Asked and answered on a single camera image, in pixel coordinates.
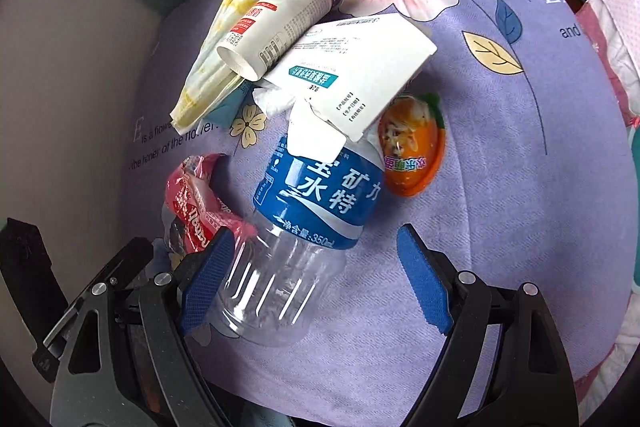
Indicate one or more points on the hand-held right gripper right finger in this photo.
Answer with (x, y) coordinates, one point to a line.
(425, 277)

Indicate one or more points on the purple floral bedsheet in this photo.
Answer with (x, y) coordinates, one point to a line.
(500, 182)

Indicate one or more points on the clear blue-label water bottle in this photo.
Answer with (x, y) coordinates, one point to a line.
(280, 287)

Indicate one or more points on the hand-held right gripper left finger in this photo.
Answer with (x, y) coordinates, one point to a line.
(210, 272)

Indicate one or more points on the light blue drink carton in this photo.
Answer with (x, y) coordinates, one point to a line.
(227, 107)

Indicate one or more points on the yellow white paper napkin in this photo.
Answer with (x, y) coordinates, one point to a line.
(210, 72)

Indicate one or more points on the white strawberry yogurt cup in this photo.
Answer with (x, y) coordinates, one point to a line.
(285, 17)

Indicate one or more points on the white cardboard medicine box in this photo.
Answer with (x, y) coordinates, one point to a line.
(365, 67)

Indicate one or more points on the orange carrot-shaped packet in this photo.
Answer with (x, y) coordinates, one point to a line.
(410, 157)

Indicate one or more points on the white paper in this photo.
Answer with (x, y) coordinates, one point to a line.
(272, 102)

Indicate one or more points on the pink snack wrapper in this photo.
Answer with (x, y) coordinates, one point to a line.
(195, 207)

